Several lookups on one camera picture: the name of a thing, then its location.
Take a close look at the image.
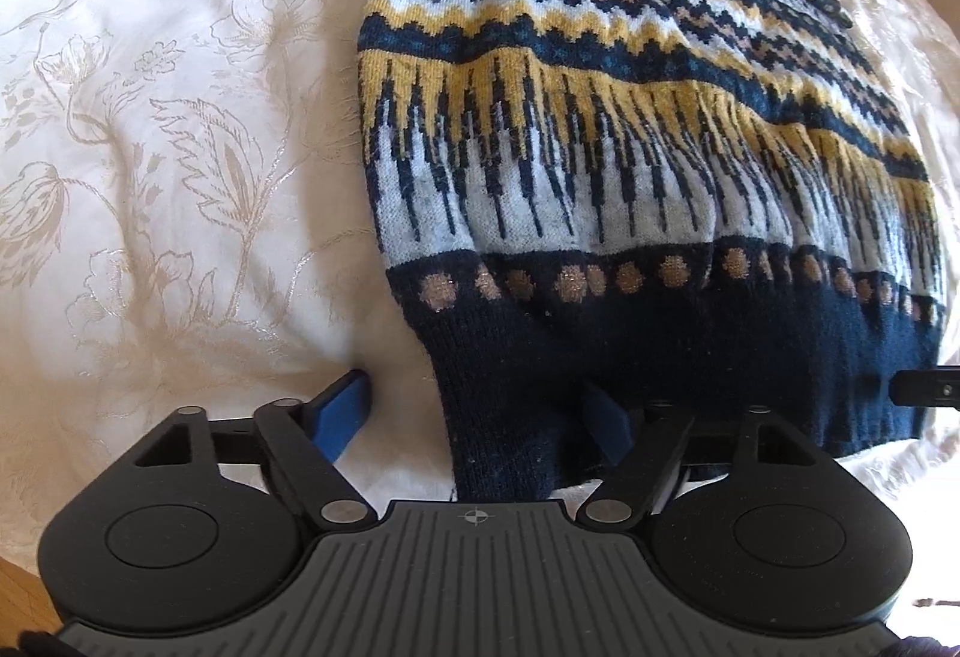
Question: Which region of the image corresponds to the white embroidered bedspread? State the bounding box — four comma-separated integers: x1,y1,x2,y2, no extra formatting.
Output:
0,0,960,598

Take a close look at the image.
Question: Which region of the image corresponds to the navy yellow patterned knit sweater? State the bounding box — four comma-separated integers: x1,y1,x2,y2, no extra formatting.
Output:
355,0,947,506

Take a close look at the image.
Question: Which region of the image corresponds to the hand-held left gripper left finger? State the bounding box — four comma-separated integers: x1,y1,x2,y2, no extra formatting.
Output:
116,368,380,529

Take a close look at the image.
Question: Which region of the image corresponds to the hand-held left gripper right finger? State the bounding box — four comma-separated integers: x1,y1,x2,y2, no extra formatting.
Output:
574,381,835,527

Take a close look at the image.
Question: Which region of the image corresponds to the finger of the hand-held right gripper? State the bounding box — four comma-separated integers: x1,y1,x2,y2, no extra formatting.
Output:
890,367,960,412

